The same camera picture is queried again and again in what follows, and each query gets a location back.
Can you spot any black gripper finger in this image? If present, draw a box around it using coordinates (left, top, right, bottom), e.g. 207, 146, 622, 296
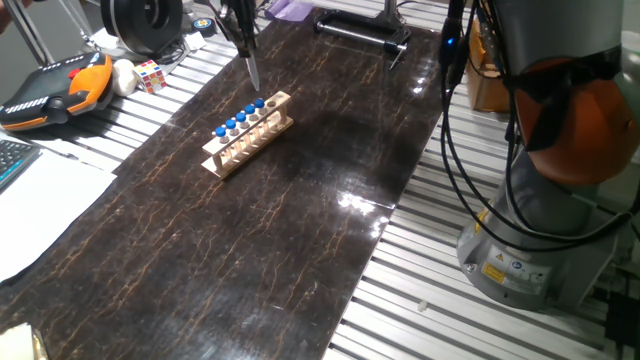
233, 24, 248, 56
244, 23, 260, 59

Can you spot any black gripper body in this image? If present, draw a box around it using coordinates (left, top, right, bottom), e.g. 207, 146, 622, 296
227, 0, 260, 29

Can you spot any blue capped glass test tube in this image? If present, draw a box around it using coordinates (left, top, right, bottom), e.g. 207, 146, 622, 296
224, 118, 245, 154
246, 49, 262, 93
234, 111, 255, 147
253, 97, 275, 132
243, 103, 265, 140
214, 125, 235, 162

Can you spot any wooden test tube rack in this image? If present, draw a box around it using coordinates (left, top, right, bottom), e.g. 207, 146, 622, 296
200, 90, 295, 181

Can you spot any bare person hand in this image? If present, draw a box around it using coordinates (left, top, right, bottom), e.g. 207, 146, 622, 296
0, 0, 16, 35

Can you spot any purple plastic bag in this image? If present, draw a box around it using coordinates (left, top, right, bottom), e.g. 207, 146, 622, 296
264, 0, 315, 23

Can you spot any white rubik's cube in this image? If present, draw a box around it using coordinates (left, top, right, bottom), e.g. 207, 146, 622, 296
132, 59, 169, 95

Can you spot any black filament spool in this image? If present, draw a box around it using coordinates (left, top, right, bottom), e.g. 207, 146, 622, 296
99, 0, 185, 56

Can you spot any white egg shaped object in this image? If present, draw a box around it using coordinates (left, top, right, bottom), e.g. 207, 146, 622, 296
110, 58, 139, 98

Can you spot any black metal stand base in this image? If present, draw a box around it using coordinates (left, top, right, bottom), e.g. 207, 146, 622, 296
313, 0, 413, 71

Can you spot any silver metal rod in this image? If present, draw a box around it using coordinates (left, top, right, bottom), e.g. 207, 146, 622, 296
55, 0, 99, 49
2, 0, 56, 67

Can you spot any orange black teach pendant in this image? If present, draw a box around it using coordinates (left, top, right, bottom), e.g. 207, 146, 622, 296
0, 51, 115, 132

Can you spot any dark marble pattern mat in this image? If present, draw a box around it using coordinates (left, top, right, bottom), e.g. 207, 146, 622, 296
0, 4, 446, 360

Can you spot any brown cardboard box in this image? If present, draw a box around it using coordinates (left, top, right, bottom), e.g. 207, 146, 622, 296
464, 19, 512, 114

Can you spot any black computer keyboard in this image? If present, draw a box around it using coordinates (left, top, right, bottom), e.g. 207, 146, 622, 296
0, 138, 42, 194

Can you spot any white paper sheet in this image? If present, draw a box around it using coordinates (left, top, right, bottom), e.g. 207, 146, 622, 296
0, 130, 118, 284

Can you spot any small gold white box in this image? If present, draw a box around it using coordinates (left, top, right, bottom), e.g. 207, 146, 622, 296
0, 322, 50, 360

